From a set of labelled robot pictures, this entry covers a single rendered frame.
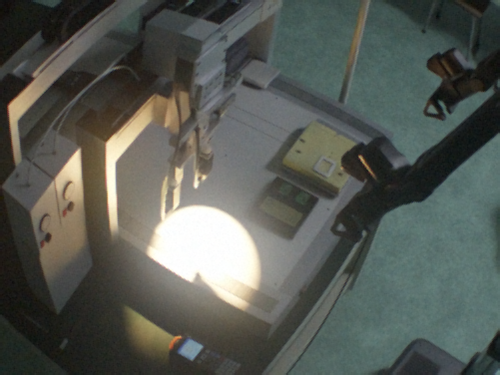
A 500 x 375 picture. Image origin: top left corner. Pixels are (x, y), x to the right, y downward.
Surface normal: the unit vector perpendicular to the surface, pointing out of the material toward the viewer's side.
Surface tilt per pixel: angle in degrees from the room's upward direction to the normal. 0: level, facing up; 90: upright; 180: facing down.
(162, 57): 90
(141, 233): 0
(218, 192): 0
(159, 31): 90
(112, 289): 0
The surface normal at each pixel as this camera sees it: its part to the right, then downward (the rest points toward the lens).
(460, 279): 0.11, -0.62
